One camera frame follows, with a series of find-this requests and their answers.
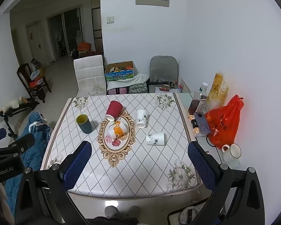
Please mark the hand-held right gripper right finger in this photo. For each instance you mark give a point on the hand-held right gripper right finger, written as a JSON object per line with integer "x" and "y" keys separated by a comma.
{"x": 201, "y": 166}

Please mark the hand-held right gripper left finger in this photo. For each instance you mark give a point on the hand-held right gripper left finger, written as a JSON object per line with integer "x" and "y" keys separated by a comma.
{"x": 78, "y": 164}

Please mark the red paper cup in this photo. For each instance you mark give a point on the red paper cup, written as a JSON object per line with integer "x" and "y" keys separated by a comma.
{"x": 114, "y": 110}

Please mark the teal cup with yellow inside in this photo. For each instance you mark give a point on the teal cup with yellow inside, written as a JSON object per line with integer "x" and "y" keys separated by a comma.
{"x": 84, "y": 125}

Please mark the orange and white paper cup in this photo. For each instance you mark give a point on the orange and white paper cup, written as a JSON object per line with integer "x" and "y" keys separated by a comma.
{"x": 118, "y": 130}

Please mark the white cup with bamboo print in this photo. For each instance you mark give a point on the white cup with bamboo print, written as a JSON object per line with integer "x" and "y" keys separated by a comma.
{"x": 141, "y": 119}
{"x": 155, "y": 139}

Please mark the blue blanket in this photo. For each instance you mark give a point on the blue blanket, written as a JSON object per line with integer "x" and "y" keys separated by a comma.
{"x": 37, "y": 145}

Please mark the black folding stand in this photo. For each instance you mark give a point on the black folding stand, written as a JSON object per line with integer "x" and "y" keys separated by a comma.
{"x": 21, "y": 109}

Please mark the white enamel mug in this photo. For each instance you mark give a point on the white enamel mug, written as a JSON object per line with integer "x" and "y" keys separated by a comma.
{"x": 233, "y": 154}

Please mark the pale cloth bundle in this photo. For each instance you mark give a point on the pale cloth bundle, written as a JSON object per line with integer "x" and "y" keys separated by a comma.
{"x": 13, "y": 104}

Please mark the white box under phone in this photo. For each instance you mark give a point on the white box under phone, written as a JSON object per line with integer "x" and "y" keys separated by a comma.
{"x": 194, "y": 126}

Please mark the purple smartphone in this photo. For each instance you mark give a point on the purple smartphone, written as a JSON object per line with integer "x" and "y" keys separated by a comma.
{"x": 201, "y": 123}

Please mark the orange plastic bag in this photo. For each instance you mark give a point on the orange plastic bag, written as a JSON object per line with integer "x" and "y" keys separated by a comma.
{"x": 224, "y": 124}

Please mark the round white device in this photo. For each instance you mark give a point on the round white device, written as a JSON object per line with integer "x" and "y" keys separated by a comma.
{"x": 186, "y": 215}

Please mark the grey slipper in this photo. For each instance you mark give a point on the grey slipper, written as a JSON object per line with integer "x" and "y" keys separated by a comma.
{"x": 112, "y": 212}
{"x": 134, "y": 211}

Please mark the white diamond pattern tablecloth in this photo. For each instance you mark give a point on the white diamond pattern tablecloth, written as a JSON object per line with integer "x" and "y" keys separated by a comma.
{"x": 140, "y": 168}

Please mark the brown liquid bottle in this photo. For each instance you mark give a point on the brown liquid bottle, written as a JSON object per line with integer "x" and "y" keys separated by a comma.
{"x": 194, "y": 105}

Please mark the clothes pile on chair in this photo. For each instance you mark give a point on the clothes pile on chair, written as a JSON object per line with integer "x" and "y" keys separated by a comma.
{"x": 36, "y": 78}

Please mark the dark wooden chair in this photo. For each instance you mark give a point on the dark wooden chair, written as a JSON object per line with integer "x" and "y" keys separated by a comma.
{"x": 23, "y": 75}

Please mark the person's dark trouser leg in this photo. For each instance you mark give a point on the person's dark trouser leg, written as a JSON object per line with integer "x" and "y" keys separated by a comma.
{"x": 112, "y": 221}

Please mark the yellow snack bag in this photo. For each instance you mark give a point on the yellow snack bag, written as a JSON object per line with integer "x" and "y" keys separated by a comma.
{"x": 217, "y": 91}

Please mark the flat cardboard piece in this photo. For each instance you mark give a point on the flat cardboard piece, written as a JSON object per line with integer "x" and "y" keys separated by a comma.
{"x": 185, "y": 86}

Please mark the pink suitcase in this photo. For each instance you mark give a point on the pink suitcase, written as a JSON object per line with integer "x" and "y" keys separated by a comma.
{"x": 117, "y": 91}

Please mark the white padded chair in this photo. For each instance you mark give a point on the white padded chair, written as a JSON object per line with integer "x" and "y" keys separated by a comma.
{"x": 89, "y": 75}

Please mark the black and white patterned bag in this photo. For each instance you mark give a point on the black and white patterned bag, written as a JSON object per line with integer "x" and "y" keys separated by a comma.
{"x": 138, "y": 88}

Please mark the cardboard box with blue print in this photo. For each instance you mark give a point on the cardboard box with blue print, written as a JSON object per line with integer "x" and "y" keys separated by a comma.
{"x": 119, "y": 75}

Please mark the wooden door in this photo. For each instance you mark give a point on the wooden door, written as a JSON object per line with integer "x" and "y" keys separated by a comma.
{"x": 36, "y": 44}

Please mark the white cloth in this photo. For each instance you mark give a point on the white cloth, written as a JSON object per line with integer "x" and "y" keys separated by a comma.
{"x": 135, "y": 79}

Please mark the grey cushioned chair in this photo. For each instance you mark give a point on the grey cushioned chair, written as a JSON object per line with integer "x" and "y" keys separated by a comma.
{"x": 164, "y": 69}

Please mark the glass sliding door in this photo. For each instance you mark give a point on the glass sliding door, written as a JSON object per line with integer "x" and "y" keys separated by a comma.
{"x": 65, "y": 32}

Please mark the white light switch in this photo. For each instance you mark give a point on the white light switch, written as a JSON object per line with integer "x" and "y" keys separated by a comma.
{"x": 110, "y": 20}

